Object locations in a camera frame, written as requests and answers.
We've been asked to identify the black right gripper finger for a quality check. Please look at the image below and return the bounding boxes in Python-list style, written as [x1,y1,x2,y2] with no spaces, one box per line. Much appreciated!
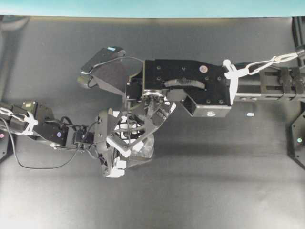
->
[106,102,176,157]

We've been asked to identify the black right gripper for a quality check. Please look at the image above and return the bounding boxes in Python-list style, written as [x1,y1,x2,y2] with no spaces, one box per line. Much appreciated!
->
[112,59,232,143]

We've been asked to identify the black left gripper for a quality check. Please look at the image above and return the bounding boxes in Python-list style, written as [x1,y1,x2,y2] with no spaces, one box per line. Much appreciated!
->
[94,108,130,178]

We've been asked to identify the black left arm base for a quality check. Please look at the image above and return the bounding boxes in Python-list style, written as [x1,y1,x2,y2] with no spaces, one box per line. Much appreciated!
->
[0,130,12,163]

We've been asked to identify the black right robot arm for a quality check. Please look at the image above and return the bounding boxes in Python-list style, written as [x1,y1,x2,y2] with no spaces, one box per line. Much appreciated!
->
[106,59,305,157]

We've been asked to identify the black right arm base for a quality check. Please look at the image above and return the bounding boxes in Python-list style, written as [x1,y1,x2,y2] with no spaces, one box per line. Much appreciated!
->
[289,16,305,168]

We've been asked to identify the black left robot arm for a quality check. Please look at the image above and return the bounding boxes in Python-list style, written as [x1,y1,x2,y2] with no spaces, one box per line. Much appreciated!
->
[0,101,129,178]

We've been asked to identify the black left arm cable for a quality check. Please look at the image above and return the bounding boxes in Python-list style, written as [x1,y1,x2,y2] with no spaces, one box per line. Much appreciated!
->
[4,119,101,170]

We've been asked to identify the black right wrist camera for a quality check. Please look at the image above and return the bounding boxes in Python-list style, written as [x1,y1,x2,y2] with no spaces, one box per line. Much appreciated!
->
[77,46,127,90]

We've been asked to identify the white right arm cable bundle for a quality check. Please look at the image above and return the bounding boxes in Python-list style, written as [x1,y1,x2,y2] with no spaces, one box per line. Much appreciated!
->
[223,51,301,107]

